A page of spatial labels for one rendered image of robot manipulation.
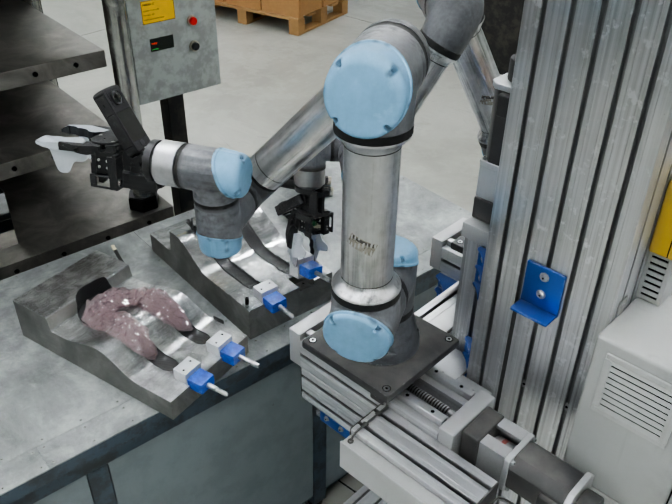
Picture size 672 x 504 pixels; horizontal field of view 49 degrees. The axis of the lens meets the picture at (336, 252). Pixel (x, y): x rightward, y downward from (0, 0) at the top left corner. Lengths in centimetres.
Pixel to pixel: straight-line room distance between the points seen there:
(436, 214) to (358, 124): 136
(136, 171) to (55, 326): 67
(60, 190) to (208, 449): 108
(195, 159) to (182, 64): 129
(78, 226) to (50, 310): 59
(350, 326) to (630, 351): 44
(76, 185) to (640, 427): 193
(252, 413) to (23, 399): 56
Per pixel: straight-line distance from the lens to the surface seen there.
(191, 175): 119
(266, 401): 198
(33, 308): 187
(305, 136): 123
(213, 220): 122
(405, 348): 141
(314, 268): 182
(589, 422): 138
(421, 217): 231
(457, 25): 150
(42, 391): 181
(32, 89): 275
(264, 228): 205
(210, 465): 200
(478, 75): 169
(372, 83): 98
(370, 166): 105
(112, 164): 127
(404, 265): 130
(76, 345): 179
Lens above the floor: 200
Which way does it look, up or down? 34 degrees down
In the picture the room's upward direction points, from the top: 1 degrees clockwise
